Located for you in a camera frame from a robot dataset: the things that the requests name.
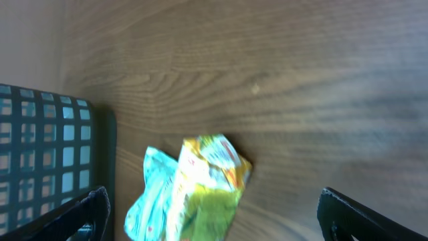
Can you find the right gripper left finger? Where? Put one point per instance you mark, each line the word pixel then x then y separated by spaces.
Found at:
pixel 85 216

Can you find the teal snack packet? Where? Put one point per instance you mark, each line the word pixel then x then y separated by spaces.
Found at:
pixel 147 217

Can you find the grey plastic mesh basket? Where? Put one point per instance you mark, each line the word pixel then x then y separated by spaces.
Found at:
pixel 55 150

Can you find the green snack pouch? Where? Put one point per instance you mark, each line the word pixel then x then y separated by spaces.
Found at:
pixel 209 183

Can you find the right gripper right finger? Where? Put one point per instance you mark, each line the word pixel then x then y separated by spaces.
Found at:
pixel 342 218

